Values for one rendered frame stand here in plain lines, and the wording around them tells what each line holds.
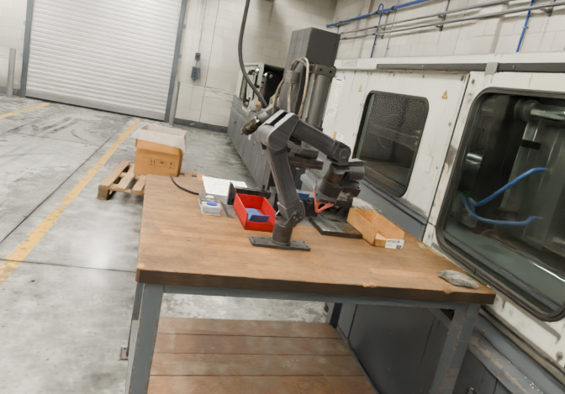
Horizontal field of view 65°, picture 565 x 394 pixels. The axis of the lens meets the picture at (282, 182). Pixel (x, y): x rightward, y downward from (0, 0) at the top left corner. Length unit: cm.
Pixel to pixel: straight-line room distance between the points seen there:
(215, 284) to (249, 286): 9
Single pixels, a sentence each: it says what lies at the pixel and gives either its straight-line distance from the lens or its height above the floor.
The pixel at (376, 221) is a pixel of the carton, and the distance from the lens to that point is 192.
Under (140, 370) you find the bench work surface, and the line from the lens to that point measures 136.
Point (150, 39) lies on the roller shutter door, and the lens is 1091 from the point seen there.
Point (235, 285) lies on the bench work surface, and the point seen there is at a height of 87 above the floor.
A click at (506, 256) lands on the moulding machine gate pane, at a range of 165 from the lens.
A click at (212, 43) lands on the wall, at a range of 1096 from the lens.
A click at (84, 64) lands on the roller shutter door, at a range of 1110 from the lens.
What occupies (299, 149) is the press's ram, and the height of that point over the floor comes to 117.
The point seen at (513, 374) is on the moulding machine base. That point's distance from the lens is 164.
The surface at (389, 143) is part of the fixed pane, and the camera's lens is 254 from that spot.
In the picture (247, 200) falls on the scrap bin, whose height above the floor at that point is 94.
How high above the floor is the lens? 141
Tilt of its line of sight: 12 degrees down
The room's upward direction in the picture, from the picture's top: 12 degrees clockwise
